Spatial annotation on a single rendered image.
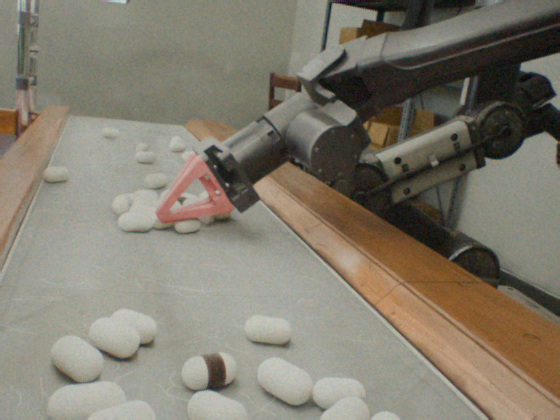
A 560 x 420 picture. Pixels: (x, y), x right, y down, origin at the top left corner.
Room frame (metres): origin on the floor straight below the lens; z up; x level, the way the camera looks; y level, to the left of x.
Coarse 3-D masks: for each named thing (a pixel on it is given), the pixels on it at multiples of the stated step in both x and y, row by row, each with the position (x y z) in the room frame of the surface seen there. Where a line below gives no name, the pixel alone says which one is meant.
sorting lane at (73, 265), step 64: (128, 128) 1.41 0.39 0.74; (64, 192) 0.71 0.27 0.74; (128, 192) 0.75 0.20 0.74; (192, 192) 0.81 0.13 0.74; (64, 256) 0.48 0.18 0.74; (128, 256) 0.51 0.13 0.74; (192, 256) 0.53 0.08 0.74; (256, 256) 0.56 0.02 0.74; (0, 320) 0.35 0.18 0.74; (64, 320) 0.36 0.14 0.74; (192, 320) 0.39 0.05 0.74; (320, 320) 0.42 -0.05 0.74; (384, 320) 0.43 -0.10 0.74; (0, 384) 0.27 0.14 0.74; (64, 384) 0.28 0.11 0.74; (128, 384) 0.29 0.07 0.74; (256, 384) 0.31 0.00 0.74; (384, 384) 0.33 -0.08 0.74; (448, 384) 0.34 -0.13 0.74
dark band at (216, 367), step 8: (216, 352) 0.31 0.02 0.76; (208, 360) 0.30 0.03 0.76; (216, 360) 0.30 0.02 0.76; (208, 368) 0.29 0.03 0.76; (216, 368) 0.30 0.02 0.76; (224, 368) 0.30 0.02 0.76; (208, 376) 0.29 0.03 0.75; (216, 376) 0.29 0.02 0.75; (224, 376) 0.30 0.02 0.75; (208, 384) 0.29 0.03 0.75; (216, 384) 0.30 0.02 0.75
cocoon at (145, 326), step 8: (120, 312) 0.35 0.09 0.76; (128, 312) 0.35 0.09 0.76; (136, 312) 0.35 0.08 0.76; (120, 320) 0.34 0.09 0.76; (128, 320) 0.34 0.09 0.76; (136, 320) 0.34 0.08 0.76; (144, 320) 0.34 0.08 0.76; (152, 320) 0.34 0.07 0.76; (136, 328) 0.34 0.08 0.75; (144, 328) 0.34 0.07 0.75; (152, 328) 0.34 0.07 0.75; (144, 336) 0.34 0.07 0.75; (152, 336) 0.34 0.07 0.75
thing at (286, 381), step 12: (276, 360) 0.31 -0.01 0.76; (264, 372) 0.30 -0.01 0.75; (276, 372) 0.30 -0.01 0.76; (288, 372) 0.30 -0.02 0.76; (300, 372) 0.30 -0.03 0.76; (264, 384) 0.30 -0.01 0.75; (276, 384) 0.29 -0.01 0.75; (288, 384) 0.29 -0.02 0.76; (300, 384) 0.29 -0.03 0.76; (276, 396) 0.30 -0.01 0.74; (288, 396) 0.29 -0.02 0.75; (300, 396) 0.29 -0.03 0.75
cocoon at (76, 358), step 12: (72, 336) 0.30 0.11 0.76; (60, 348) 0.29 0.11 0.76; (72, 348) 0.29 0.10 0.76; (84, 348) 0.29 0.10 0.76; (60, 360) 0.29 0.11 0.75; (72, 360) 0.28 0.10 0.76; (84, 360) 0.28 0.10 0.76; (96, 360) 0.29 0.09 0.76; (72, 372) 0.28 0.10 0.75; (84, 372) 0.28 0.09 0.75; (96, 372) 0.29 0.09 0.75
